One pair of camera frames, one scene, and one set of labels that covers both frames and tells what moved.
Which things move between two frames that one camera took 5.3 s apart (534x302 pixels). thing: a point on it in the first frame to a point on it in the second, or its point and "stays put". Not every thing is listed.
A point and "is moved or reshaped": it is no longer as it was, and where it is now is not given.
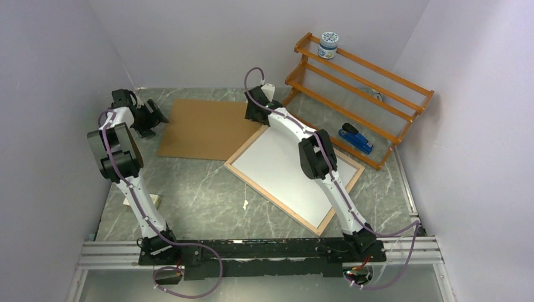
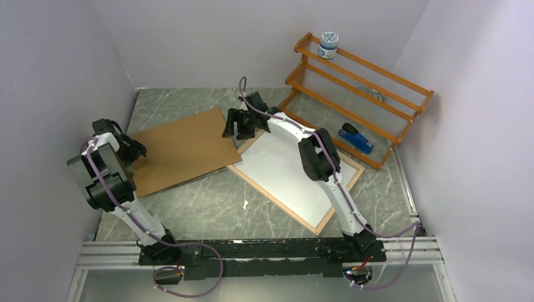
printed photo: [277, 162] stays put
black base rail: [250, 258] stays put
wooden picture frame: [318, 231] stays put
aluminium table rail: [408, 250] stays put
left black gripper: [155, 119] to [135, 150]
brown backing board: [208, 129] is moved or reshaped
